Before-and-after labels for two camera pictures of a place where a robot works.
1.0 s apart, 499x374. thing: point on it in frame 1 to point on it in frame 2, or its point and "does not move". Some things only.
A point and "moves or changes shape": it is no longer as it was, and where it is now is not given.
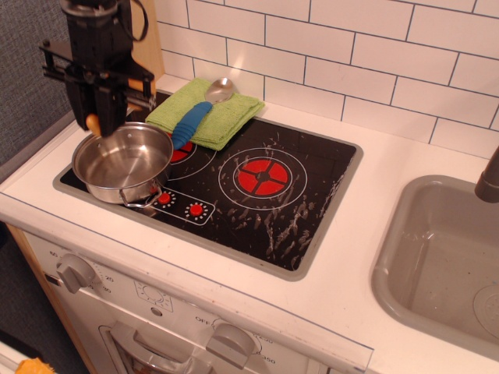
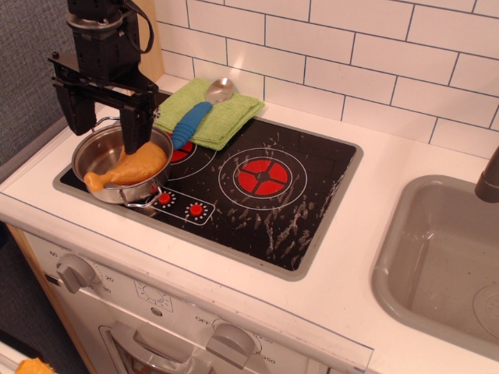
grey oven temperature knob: [231, 344] does not move
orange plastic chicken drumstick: [92, 121] moves or changes shape
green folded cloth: [173, 99] does not move
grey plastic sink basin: [437, 271] does not move
